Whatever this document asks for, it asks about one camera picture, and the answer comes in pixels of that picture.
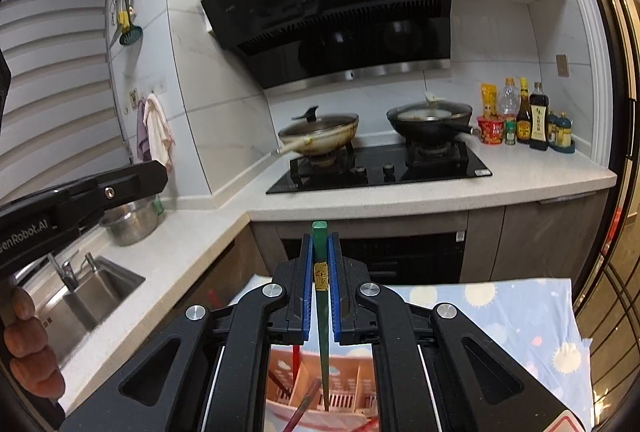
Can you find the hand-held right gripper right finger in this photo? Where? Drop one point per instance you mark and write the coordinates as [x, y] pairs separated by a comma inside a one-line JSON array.
[[335, 307]]

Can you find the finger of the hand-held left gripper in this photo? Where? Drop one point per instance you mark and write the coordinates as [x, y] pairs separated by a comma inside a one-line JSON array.
[[125, 187]]

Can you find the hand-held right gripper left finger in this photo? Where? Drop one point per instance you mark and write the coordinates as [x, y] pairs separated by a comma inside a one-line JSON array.
[[306, 297]]

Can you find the green chopstick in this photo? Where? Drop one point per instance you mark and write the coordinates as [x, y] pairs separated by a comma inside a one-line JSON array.
[[318, 242]]

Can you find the red chopstick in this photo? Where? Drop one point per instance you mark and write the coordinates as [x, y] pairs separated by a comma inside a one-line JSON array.
[[296, 364]]

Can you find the pink perforated utensil holder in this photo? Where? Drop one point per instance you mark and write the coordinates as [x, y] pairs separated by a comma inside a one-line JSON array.
[[345, 377]]

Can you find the dark brown chopstick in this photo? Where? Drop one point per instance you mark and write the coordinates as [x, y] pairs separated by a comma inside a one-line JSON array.
[[302, 404]]

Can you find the person's left hand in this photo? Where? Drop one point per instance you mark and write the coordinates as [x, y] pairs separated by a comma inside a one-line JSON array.
[[30, 352]]

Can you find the stainless steel bowl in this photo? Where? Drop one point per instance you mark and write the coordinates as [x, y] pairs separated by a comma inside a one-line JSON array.
[[130, 224]]

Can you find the green dish soap bottle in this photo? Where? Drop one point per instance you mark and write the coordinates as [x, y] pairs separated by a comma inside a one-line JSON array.
[[158, 207]]

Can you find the purple hanging towel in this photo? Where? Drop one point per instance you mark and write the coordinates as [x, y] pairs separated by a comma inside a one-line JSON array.
[[142, 136]]

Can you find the chrome faucet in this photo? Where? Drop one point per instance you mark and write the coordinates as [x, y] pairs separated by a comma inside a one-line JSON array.
[[67, 272]]

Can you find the white hanging towel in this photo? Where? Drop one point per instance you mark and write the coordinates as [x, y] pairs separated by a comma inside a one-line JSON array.
[[159, 131]]

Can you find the built-in black oven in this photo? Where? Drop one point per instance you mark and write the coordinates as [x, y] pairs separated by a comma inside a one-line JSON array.
[[390, 257]]

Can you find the stainless steel sink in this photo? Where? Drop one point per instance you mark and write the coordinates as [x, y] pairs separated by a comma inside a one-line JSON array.
[[95, 292]]

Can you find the white window blind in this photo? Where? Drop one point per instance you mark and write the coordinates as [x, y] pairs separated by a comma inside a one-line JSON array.
[[55, 86]]

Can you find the black gas stove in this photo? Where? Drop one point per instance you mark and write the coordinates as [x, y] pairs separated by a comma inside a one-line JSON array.
[[380, 177]]

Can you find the green skimmer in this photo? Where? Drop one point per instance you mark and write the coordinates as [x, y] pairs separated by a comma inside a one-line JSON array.
[[131, 35]]

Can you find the beige wok with lid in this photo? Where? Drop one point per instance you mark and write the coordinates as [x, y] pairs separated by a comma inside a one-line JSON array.
[[325, 131]]

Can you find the blue planet print tablecloth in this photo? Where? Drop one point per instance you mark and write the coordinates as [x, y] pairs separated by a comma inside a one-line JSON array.
[[500, 327]]

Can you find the black wok with lid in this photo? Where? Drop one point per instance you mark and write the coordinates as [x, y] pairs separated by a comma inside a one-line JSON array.
[[430, 121]]

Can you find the white kitchen counter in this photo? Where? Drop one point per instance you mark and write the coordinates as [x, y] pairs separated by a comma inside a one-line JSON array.
[[525, 182]]

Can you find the red instant noodle cup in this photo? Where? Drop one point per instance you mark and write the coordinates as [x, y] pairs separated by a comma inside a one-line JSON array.
[[491, 131]]

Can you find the small green cap jar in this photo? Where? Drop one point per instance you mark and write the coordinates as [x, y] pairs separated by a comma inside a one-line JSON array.
[[510, 134]]

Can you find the yellow seasoning packet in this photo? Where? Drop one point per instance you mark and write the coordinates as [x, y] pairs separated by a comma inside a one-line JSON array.
[[489, 99]]

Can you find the yellow label sauce bottle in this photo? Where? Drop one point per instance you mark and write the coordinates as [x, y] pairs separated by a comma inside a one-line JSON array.
[[523, 121]]

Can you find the clear plastic bottle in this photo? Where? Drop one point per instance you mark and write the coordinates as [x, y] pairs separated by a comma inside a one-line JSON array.
[[508, 101]]

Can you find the dark soy sauce bottle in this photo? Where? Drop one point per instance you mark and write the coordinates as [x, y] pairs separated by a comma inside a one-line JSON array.
[[539, 121]]

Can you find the black range hood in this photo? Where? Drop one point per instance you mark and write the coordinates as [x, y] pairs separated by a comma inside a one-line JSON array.
[[340, 11]]

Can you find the small bottles on blue tray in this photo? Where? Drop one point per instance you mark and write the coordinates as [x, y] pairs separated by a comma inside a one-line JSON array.
[[562, 136]]

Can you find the glass sliding door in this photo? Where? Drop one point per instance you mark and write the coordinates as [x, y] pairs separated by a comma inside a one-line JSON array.
[[620, 262]]

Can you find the wall outlet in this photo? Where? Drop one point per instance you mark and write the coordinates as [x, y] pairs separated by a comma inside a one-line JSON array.
[[563, 65]]

